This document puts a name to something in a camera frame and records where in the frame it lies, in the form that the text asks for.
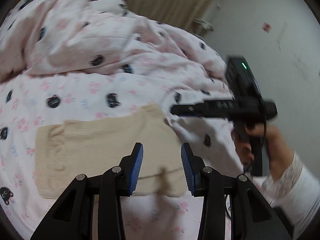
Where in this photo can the cat print bed sheet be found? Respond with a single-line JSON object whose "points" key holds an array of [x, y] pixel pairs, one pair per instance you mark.
{"points": [[75, 95]]}

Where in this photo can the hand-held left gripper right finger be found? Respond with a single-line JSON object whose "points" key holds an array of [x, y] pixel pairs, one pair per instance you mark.
{"points": [[188, 172]]}

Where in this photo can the red wall sticker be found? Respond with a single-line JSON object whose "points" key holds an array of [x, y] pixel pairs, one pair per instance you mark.
{"points": [[266, 26]]}

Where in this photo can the person's right hand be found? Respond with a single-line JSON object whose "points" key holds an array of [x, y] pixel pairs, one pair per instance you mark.
{"points": [[278, 142]]}

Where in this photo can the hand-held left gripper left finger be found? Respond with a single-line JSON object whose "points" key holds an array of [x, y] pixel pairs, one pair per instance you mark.
{"points": [[136, 170]]}

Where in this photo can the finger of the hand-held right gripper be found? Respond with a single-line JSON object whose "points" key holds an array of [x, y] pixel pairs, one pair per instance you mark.
{"points": [[202, 108]]}

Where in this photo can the white shelf rack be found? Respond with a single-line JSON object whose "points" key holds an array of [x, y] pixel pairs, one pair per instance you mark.
{"points": [[203, 25]]}

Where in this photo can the beige curtain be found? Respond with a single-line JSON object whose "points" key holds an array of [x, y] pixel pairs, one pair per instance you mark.
{"points": [[162, 0]]}

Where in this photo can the cat print pink quilt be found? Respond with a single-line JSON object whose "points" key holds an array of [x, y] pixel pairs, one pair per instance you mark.
{"points": [[100, 42]]}

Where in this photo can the beige knit garment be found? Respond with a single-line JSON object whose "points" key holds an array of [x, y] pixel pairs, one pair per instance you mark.
{"points": [[87, 150]]}

